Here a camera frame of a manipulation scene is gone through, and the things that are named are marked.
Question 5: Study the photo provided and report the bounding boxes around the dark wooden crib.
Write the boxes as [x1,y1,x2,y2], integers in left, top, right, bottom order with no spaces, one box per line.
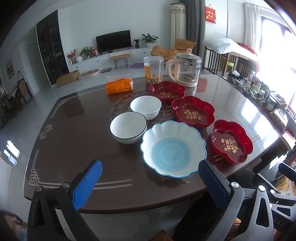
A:
[203,46,258,77]

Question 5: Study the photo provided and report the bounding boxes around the red flowers in vase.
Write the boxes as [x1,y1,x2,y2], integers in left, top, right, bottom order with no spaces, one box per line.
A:
[67,49,78,65]

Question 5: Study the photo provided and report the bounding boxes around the large green potted plant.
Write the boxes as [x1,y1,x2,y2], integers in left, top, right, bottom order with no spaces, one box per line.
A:
[141,34,159,48]

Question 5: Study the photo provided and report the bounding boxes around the covered standing air conditioner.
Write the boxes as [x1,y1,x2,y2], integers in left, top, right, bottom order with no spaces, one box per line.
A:
[171,3,187,44]

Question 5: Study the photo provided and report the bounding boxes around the flat screen television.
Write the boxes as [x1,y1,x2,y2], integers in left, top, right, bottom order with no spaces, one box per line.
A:
[96,30,132,54]

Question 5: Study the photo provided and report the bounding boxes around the wooden dining chair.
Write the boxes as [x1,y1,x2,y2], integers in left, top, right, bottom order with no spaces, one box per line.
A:
[14,77,33,105]

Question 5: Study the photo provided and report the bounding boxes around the beige floor cushion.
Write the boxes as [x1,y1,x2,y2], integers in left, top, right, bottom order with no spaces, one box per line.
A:
[77,70,100,81]

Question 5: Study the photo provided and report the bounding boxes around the glass electric kettle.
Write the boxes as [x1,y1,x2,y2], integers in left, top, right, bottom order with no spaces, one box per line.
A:
[166,48,202,88]

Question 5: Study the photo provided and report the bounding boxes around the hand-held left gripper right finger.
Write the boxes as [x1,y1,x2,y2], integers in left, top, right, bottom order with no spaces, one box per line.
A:
[198,160,275,241]

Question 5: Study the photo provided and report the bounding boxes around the white sheer curtain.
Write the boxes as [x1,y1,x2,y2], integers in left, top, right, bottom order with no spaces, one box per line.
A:
[245,3,262,54]

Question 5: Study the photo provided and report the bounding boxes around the red flower-shaped plate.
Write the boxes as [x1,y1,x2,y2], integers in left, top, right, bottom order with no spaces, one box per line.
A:
[148,81,186,104]
[171,96,215,128]
[211,120,253,164]

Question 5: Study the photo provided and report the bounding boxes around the wooden bench stool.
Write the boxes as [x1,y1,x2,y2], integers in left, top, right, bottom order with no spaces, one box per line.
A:
[109,54,131,69]

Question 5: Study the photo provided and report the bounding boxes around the plain white bowl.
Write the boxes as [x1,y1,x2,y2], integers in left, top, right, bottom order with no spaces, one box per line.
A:
[130,96,162,120]

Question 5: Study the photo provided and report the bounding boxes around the leafy potted plant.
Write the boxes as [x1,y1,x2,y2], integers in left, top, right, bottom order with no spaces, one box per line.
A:
[80,46,93,59]

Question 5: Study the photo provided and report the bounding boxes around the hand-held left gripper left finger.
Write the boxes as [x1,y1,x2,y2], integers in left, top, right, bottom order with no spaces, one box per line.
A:
[27,159,103,241]

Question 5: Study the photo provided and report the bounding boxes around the cardboard box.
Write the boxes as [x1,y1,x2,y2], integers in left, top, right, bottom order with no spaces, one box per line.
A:
[56,70,80,87]

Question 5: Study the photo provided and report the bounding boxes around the orange lounge chair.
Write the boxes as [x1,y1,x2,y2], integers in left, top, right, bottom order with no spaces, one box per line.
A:
[151,39,196,62]

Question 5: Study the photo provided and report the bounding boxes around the red wall hanging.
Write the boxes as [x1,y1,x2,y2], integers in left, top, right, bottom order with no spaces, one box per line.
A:
[205,6,217,24]

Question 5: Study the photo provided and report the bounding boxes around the red blanket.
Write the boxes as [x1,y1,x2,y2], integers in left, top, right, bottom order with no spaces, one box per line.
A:
[236,42,258,56]

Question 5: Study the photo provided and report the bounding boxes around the black-rimmed white ribbed bowl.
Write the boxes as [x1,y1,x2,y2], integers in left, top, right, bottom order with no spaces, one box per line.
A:
[110,112,148,144]

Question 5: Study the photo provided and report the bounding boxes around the clear plastic peanut jar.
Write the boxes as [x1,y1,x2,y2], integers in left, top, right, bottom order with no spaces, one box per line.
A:
[143,56,164,85]

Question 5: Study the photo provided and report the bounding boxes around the blue scalloped ceramic bowl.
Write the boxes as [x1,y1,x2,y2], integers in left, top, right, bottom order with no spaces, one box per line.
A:
[140,120,207,179]

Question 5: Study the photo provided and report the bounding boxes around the grey curtain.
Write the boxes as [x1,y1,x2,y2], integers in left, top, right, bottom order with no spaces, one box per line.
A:
[180,0,205,70]

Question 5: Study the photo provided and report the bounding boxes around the row of bottles and jars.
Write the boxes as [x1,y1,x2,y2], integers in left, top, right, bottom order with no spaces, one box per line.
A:
[227,70,289,131]

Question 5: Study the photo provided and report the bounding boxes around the framed wall picture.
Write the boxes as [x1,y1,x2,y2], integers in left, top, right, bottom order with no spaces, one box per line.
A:
[6,58,15,78]

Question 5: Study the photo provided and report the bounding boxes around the white television cabinet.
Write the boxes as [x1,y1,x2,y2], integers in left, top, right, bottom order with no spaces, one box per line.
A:
[68,47,162,73]

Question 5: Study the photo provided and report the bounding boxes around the black glass display cabinet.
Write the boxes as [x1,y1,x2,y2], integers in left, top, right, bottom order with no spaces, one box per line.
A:
[36,10,68,85]

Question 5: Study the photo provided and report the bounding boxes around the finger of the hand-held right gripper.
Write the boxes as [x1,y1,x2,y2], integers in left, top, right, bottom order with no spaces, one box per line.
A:
[253,173,292,204]
[279,162,296,180]

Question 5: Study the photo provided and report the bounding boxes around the orange tissue pack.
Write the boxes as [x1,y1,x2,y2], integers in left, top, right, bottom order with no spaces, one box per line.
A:
[106,74,134,95]

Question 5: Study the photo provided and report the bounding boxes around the white pillow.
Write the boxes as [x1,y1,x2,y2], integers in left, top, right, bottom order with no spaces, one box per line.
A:
[202,38,237,54]

